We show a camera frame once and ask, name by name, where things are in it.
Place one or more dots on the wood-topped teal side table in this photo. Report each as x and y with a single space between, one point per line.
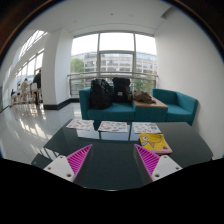
150 113

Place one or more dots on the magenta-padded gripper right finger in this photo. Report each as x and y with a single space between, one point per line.
165 167

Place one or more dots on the grey metal window railing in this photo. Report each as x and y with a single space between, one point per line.
83 76

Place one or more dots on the black backpack with label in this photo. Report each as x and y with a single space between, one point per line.
121 89

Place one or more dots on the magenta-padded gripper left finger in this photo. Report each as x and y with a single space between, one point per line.
61 167

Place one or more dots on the orange pink printed towel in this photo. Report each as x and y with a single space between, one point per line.
155 143

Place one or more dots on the colourful sticker sheet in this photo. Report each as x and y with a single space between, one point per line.
146 128
80 124
112 126

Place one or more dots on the teal two-seat sofa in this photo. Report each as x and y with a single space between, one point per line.
115 112

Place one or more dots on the person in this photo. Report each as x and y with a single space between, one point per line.
37 81
25 87

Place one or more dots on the teal armchair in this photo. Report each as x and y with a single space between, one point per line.
181 110

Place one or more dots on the large black bag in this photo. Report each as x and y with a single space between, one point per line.
101 95

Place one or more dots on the brown crumpled jacket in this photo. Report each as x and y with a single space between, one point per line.
142 97

